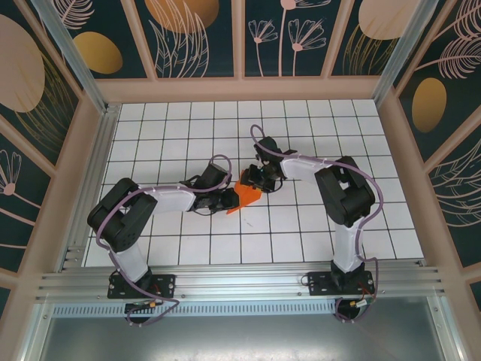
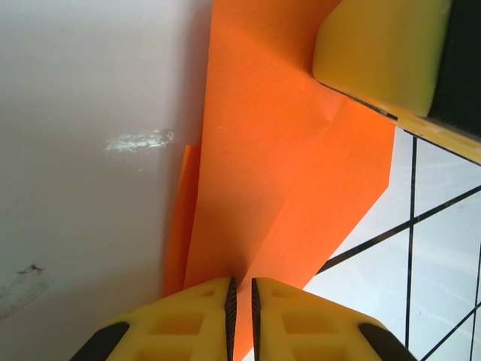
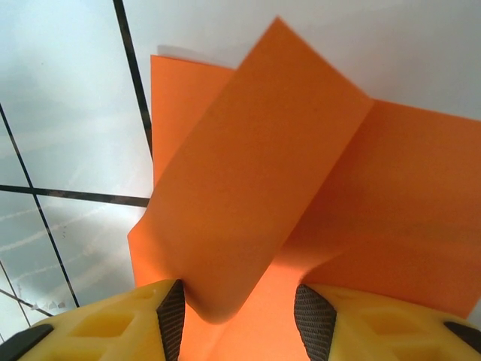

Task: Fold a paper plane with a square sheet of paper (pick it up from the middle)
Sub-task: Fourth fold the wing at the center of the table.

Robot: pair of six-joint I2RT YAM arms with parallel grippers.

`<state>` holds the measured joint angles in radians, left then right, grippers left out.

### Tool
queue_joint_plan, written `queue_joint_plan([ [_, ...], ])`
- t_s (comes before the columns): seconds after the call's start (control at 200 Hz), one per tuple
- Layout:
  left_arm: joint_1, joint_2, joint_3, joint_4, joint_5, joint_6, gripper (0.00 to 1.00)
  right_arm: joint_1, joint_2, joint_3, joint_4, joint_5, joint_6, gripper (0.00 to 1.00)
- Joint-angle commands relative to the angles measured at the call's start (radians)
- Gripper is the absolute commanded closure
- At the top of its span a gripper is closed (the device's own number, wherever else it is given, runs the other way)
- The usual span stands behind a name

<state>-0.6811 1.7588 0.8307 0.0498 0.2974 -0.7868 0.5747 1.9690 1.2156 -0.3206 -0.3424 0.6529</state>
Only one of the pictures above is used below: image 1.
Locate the orange paper sheet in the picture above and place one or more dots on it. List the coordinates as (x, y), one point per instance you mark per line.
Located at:
(250, 197)

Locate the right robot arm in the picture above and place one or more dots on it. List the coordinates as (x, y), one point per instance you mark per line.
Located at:
(345, 192)

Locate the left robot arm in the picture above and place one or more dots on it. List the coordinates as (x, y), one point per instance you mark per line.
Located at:
(120, 218)

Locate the grey steel sheet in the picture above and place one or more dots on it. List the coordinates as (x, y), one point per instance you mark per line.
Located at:
(244, 338)

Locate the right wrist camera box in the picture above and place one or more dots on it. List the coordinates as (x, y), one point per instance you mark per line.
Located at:
(260, 171)

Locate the long aluminium mounting rail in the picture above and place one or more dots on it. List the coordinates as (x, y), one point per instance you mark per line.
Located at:
(244, 282)

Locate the wall panel with pink flowers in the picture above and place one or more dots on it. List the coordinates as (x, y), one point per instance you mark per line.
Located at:
(270, 56)

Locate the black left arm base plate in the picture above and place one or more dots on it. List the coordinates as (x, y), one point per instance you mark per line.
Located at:
(165, 286)

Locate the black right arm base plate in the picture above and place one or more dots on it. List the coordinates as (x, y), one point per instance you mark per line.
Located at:
(319, 284)

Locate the aluminium side rail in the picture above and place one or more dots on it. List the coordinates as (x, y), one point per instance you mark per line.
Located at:
(94, 180)

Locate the wall panel circle and leaves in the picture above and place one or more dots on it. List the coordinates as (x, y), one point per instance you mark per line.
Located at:
(180, 15)

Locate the wall panel feather gold oval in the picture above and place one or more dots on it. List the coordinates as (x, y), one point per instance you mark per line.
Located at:
(428, 105)

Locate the aluminium corner post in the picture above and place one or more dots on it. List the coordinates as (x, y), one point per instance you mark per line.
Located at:
(402, 49)
(75, 64)

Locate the wall panel pale circle grass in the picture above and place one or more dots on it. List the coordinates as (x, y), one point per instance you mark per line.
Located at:
(376, 19)

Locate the wall panel with gold oval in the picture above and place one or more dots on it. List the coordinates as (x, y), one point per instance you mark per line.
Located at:
(97, 52)

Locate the wall panel pink feathers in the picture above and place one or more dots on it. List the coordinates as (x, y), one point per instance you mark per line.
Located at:
(458, 195)

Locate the wall panel single flower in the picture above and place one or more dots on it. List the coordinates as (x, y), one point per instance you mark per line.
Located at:
(15, 210)

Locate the wall panel large pale circle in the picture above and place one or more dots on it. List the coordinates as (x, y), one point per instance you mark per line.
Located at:
(19, 64)

